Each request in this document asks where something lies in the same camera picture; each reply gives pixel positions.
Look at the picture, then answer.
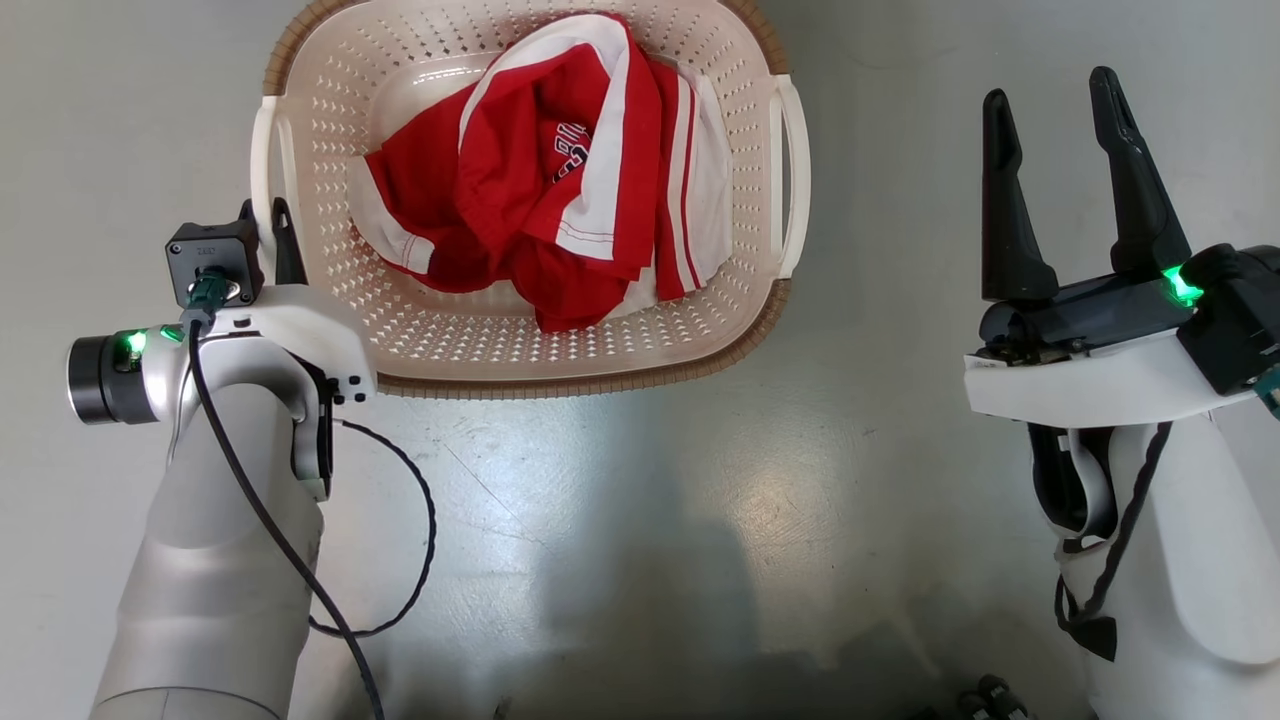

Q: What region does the beige perforated plastic laundry basket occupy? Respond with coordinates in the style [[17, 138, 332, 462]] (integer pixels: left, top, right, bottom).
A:
[[249, 0, 812, 401]]

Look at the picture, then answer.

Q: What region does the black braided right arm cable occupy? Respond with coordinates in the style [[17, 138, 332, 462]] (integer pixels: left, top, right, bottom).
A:
[[1052, 421, 1174, 663]]

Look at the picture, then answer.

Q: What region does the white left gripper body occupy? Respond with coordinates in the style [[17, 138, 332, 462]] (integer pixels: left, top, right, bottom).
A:
[[184, 284, 380, 407]]

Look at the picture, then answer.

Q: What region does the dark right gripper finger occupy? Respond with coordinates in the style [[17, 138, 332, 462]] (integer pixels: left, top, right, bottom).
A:
[[1088, 66, 1194, 282], [981, 88, 1061, 304]]

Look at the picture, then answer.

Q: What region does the red and white jersey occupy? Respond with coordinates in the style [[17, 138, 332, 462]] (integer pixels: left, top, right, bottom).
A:
[[345, 12, 737, 335]]

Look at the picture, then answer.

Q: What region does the thin braided left arm cable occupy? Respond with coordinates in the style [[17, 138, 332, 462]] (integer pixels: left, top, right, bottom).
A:
[[306, 418, 439, 640]]

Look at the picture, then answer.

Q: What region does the white and dark right gripper body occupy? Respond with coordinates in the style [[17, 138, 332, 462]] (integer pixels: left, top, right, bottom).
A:
[[963, 268, 1259, 431]]

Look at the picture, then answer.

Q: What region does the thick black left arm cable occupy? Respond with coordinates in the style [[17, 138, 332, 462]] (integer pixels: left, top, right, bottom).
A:
[[185, 272, 388, 720]]

